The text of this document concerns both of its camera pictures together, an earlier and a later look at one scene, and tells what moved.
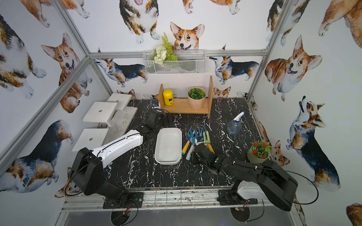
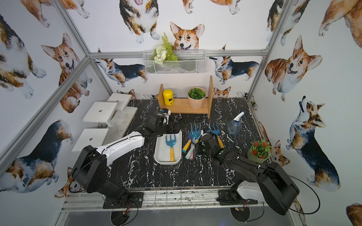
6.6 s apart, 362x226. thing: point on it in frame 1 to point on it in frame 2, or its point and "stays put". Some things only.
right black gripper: [196, 154] to [201, 145]
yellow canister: [168, 97] stays put
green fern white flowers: [164, 52] stays put
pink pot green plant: [196, 95] stays put
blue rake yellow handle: [200, 131] to [217, 132]
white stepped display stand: [114, 112] stays put
